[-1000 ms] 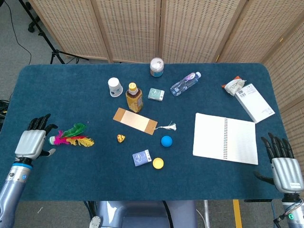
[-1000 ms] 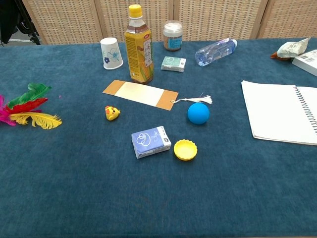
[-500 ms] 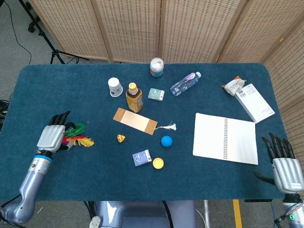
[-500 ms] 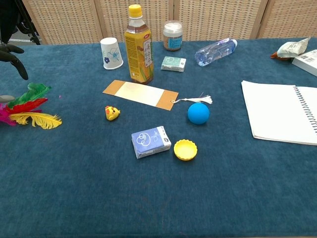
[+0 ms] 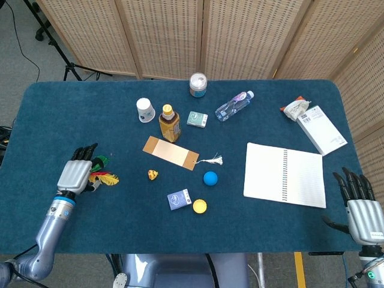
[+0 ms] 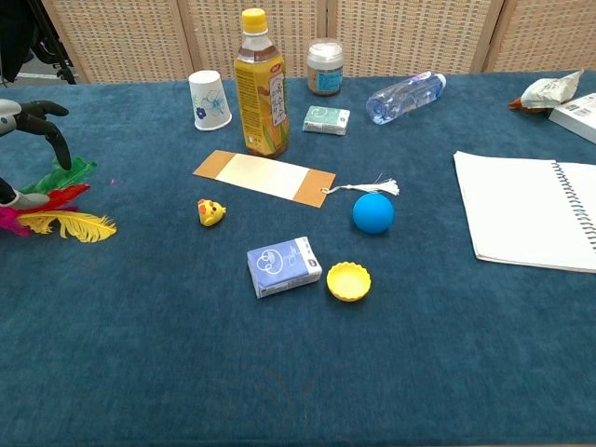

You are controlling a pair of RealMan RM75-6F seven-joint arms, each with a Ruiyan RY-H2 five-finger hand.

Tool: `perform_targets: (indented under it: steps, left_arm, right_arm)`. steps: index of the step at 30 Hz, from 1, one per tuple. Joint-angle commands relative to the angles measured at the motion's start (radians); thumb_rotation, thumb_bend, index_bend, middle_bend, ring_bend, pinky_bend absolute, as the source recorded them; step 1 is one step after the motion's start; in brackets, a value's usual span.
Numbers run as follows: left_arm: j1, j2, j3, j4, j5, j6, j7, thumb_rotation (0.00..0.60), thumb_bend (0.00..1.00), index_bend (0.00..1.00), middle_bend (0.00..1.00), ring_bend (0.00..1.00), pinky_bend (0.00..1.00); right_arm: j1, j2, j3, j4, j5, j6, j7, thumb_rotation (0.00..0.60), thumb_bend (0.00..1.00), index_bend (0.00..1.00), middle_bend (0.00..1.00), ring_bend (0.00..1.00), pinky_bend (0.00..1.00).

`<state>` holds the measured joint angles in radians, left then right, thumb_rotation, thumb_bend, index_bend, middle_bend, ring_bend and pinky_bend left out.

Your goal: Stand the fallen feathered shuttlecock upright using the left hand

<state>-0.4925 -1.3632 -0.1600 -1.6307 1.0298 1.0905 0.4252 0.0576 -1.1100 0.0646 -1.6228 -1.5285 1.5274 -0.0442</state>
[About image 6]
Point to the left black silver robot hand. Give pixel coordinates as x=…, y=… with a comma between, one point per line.
x=32, y=122

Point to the colourful feather toy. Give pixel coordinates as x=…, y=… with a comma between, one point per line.
x=79, y=224

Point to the black tripod stand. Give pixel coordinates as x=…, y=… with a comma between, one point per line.
x=28, y=32

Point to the white paper cup blue flower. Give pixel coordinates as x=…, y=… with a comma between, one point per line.
x=208, y=104

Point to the yellow chick toy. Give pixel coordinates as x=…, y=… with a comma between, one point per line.
x=212, y=213

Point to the yellow-capped tea bottle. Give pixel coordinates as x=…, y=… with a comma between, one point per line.
x=261, y=102

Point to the tan bookmark with white tassel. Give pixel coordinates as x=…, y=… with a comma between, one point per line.
x=261, y=176

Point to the blue tissue pack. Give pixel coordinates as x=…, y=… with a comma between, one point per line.
x=281, y=267

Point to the green tissue pack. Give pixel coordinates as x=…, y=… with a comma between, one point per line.
x=326, y=120

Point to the jar with white lid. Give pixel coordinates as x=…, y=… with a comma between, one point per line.
x=325, y=70

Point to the blue ball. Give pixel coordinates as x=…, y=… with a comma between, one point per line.
x=373, y=213

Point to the yellow plastic lid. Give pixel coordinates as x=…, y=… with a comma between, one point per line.
x=348, y=281

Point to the clear plastic water bottle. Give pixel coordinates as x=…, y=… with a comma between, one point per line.
x=402, y=98

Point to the wicker folding screen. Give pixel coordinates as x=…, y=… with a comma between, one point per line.
x=396, y=37

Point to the white spiral notebook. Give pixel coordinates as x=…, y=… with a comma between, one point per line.
x=517, y=209

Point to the crumpled white snack wrapper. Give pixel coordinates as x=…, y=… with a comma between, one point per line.
x=549, y=90

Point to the white rectangular box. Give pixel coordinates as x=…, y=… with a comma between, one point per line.
x=577, y=116

